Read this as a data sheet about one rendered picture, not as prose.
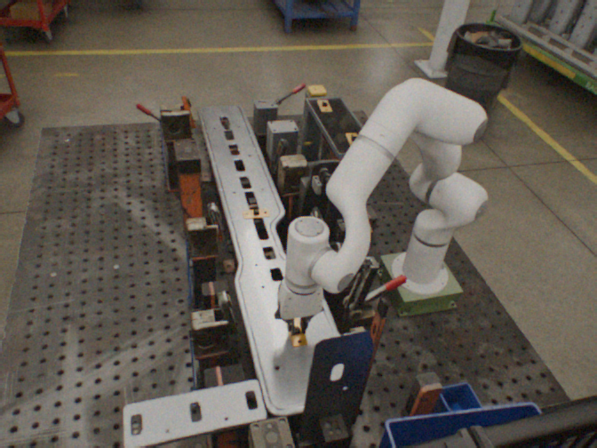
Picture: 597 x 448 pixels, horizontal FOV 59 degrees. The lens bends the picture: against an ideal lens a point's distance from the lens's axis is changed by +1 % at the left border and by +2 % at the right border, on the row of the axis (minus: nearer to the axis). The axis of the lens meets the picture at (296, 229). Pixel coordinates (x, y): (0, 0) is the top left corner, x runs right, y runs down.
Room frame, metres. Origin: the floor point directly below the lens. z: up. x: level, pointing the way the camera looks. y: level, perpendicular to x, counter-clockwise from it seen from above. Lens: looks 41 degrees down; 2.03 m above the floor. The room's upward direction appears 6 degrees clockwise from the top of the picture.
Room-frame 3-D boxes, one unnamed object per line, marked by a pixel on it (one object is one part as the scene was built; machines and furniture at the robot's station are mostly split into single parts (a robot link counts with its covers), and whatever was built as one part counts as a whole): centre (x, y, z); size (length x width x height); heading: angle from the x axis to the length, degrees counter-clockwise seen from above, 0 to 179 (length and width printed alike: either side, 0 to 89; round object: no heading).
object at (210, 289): (0.92, 0.20, 0.84); 0.11 x 0.08 x 0.29; 110
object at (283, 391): (1.26, 0.14, 1.00); 1.38 x 0.22 x 0.02; 20
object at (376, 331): (0.76, -0.21, 0.95); 0.03 x 0.01 x 0.50; 20
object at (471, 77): (3.87, -1.24, 0.36); 0.54 x 0.50 x 0.73; 109
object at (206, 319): (0.79, 0.19, 0.87); 0.12 x 0.09 x 0.35; 110
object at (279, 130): (1.60, 0.08, 0.90); 0.13 x 0.10 x 0.41; 110
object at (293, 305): (0.80, -0.03, 1.14); 0.10 x 0.07 x 0.11; 110
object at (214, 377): (0.67, 0.12, 0.84); 0.11 x 0.10 x 0.28; 110
